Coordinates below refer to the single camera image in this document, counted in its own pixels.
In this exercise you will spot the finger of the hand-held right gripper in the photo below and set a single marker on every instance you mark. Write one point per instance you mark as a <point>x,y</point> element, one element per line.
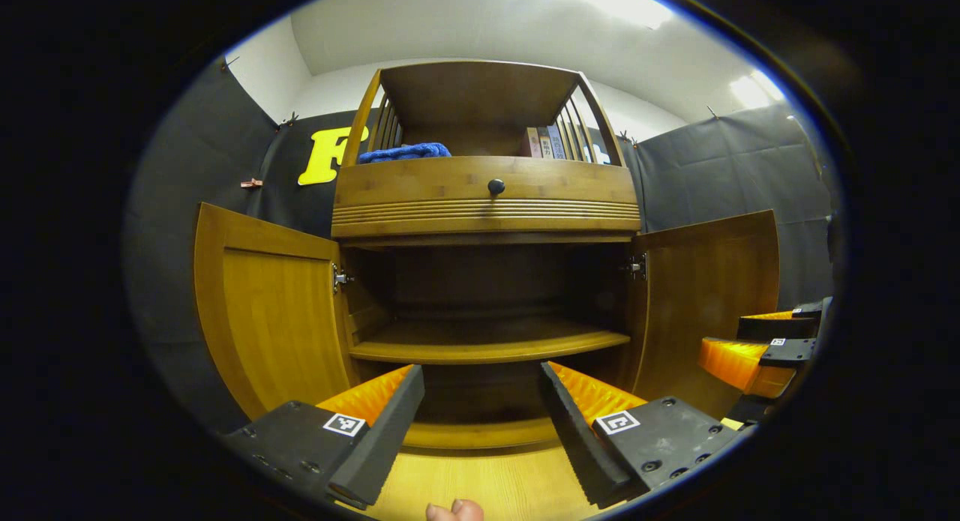
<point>780,326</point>
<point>731,360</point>

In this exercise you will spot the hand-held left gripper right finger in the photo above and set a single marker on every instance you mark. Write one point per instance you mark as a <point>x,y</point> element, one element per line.
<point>574,438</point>

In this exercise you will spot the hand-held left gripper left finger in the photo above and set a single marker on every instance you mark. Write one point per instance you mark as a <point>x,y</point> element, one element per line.
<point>386,438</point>

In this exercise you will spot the wooden shoe cabinet door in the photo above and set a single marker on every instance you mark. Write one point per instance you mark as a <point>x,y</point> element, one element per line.
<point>277,318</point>
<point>697,303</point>

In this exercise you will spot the wooden double-door shoe cabinet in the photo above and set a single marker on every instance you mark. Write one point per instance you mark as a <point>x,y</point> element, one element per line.
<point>480,94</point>

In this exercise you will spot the metal door hinge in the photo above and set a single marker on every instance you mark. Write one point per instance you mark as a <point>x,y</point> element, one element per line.
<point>340,278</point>
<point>635,267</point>

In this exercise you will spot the wooden cabinet drawer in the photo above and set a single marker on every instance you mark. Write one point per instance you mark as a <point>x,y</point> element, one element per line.
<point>420,187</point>

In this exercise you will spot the wooden inner shelf board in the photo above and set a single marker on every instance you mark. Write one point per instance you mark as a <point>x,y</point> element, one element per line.
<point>487,341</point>

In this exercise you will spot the small ceiling light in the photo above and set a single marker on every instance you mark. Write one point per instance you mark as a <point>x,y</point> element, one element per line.
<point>756,90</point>

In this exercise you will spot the black drawer knob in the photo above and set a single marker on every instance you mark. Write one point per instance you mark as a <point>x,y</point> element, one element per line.
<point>496,186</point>

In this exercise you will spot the lilac spine book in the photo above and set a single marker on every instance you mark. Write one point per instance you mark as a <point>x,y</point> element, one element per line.
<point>556,141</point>

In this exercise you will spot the blue cloth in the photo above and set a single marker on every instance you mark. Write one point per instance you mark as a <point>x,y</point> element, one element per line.
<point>405,152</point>

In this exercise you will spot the copper clip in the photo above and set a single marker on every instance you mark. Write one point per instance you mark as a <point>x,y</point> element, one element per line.
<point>251,183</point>

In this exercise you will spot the pink spine book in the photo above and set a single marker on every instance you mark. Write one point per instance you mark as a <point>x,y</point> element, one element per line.
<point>533,142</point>

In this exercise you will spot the black backdrop cloth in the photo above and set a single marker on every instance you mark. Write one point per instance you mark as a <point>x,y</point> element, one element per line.
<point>195,146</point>

